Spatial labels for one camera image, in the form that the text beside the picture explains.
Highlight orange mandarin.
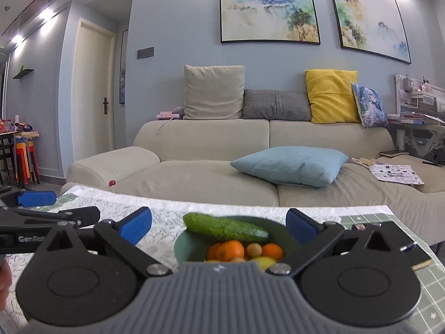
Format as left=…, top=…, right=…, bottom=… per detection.
left=216, top=240, right=244, bottom=262
left=262, top=243, right=284, bottom=262
left=206, top=243, right=222, bottom=261

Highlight green colander bowl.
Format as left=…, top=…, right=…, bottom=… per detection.
left=174, top=216, right=300, bottom=264

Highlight green cucumber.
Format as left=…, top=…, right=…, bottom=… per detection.
left=182, top=213, right=270, bottom=243

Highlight white lace tablecloth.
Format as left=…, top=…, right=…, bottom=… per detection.
left=0, top=184, right=343, bottom=327

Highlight stacked colourful stools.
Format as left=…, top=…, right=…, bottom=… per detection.
left=14, top=136, right=40, bottom=188

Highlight light blue pillow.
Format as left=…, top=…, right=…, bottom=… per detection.
left=230, top=146, right=349, bottom=188

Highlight beige sofa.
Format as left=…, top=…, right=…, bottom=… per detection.
left=64, top=119, right=444, bottom=245

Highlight printed paper sheet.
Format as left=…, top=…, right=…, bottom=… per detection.
left=369, top=164, right=424, bottom=185

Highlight pink item on sofa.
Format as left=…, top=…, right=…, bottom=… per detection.
left=156, top=106, right=184, bottom=135

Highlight white door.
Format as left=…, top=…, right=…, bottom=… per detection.
left=71, top=19, right=115, bottom=161

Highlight blue patterned cushion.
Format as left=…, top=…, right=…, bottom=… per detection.
left=351, top=83, right=389, bottom=128

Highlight yellow cushion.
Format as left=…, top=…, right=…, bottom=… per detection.
left=305, top=69, right=360, bottom=124

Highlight grey cushion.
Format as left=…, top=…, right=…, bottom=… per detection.
left=242, top=90, right=312, bottom=121

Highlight beige cushion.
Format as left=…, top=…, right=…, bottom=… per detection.
left=184, top=65, right=246, bottom=120

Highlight cluttered white desk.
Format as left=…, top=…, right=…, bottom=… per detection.
left=388, top=73, right=444, bottom=167

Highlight right landscape painting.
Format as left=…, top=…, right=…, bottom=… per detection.
left=332, top=0, right=412, bottom=64

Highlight landscape painting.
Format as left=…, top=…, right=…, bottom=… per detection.
left=219, top=0, right=321, bottom=45
left=332, top=0, right=412, bottom=64

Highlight left landscape painting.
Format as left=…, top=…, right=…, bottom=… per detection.
left=219, top=0, right=321, bottom=45

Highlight small wall shelf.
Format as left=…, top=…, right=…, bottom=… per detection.
left=13, top=66, right=34, bottom=80

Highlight black wall switch panel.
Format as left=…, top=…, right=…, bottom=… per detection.
left=137, top=47, right=155, bottom=60

